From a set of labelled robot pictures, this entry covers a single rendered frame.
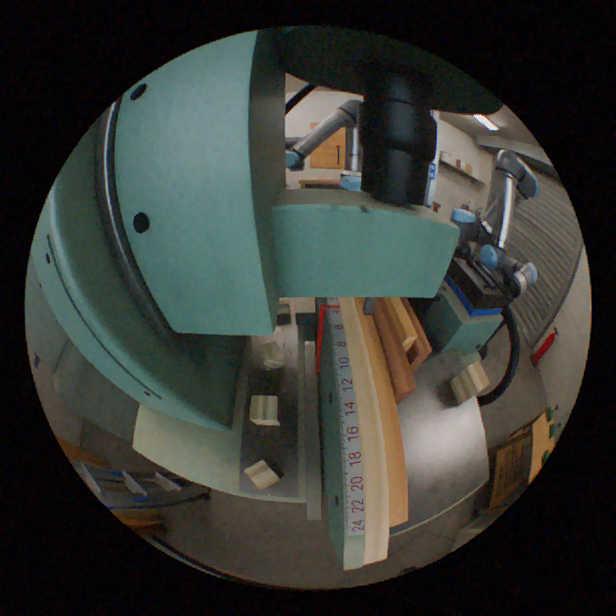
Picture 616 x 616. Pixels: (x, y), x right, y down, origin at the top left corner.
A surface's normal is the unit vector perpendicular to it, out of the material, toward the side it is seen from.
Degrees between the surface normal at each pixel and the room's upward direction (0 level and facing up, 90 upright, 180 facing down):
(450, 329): 90
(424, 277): 90
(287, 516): 0
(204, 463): 0
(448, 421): 0
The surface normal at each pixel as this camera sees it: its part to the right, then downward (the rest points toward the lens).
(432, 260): 0.02, 0.70
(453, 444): 0.00, -0.72
